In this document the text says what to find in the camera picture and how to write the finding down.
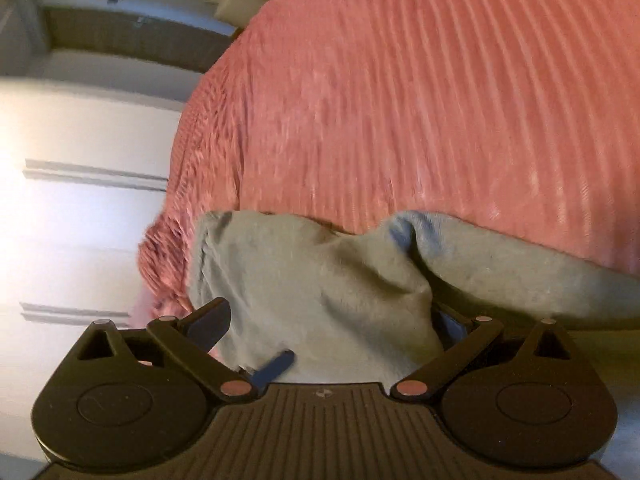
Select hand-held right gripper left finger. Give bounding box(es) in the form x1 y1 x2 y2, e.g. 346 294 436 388
75 297 256 404

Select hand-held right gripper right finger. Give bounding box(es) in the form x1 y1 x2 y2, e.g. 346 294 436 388
390 310 576 404

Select grey pants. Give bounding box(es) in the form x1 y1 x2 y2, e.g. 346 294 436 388
187 210 640 386

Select pink ribbed blanket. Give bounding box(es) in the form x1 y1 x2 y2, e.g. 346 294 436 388
137 0 640 317

